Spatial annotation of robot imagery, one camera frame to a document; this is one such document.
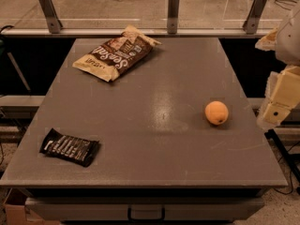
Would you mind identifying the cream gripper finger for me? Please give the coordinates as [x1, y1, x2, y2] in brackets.
[257, 97, 292, 129]

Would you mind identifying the black rxbar chocolate wrapper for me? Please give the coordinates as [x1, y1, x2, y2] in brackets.
[39, 128, 100, 167]

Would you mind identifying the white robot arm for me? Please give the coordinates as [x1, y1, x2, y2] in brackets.
[255, 2, 300, 130]

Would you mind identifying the brown sea salt chip bag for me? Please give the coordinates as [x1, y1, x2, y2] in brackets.
[72, 25, 160, 82]

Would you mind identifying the black stand leg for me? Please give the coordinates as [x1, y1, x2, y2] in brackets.
[264, 129, 300, 184]

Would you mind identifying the orange fruit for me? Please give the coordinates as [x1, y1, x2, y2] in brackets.
[204, 101, 229, 126]

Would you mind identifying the cardboard box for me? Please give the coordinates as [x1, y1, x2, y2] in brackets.
[3, 188, 60, 225]

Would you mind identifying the right metal rail bracket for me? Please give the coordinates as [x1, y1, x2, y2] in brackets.
[243, 0, 267, 35]

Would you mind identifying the metal rail bracket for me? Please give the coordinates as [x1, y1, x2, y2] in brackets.
[167, 0, 180, 34]
[38, 0, 63, 34]
[243, 0, 267, 35]

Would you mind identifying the middle metal rail bracket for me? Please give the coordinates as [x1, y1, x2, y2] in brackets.
[167, 0, 180, 34]

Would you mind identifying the grey drawer with handle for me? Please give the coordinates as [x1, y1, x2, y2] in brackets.
[25, 197, 264, 222]

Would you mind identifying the left metal rail bracket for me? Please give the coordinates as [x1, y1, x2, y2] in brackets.
[38, 0, 63, 34]

